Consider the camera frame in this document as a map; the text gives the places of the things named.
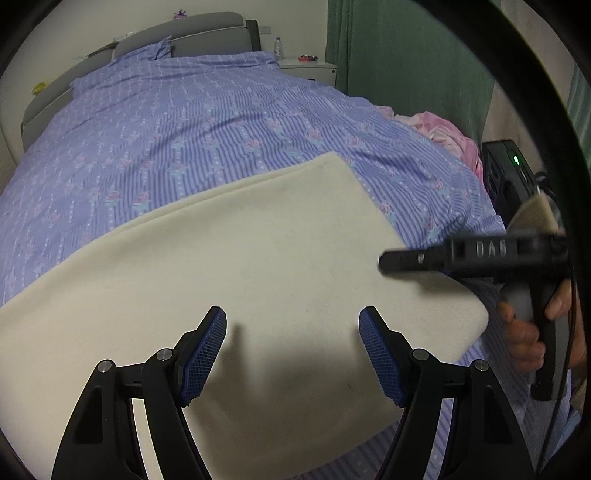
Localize green curtain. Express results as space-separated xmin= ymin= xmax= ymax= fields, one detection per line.
xmin=325 ymin=0 xmax=495 ymax=142

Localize purple floral striped duvet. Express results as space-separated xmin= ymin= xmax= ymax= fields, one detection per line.
xmin=1 ymin=52 xmax=569 ymax=478

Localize yellow plush toy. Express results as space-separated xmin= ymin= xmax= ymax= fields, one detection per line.
xmin=31 ymin=82 xmax=47 ymax=96

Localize person right hand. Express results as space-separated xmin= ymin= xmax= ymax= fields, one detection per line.
xmin=496 ymin=278 xmax=590 ymax=375

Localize clear water bottle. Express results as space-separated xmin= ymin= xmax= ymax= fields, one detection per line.
xmin=273 ymin=37 xmax=283 ymax=61

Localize white bedside table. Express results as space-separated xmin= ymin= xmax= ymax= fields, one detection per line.
xmin=279 ymin=58 xmax=338 ymax=87

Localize pink blanket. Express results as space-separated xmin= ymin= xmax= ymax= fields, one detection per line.
xmin=375 ymin=105 xmax=484 ymax=183

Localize cream fleece pants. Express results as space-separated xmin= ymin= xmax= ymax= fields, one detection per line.
xmin=1 ymin=153 xmax=489 ymax=479

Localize purple floral pillow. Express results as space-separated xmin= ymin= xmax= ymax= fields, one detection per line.
xmin=113 ymin=36 xmax=171 ymax=63

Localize grey upholstered headboard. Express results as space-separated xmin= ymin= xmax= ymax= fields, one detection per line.
xmin=20 ymin=11 xmax=263 ymax=149

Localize black device green light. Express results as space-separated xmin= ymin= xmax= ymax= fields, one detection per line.
xmin=481 ymin=139 xmax=540 ymax=227

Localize red object on nightstand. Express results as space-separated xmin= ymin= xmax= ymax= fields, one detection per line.
xmin=297 ymin=54 xmax=318 ymax=62

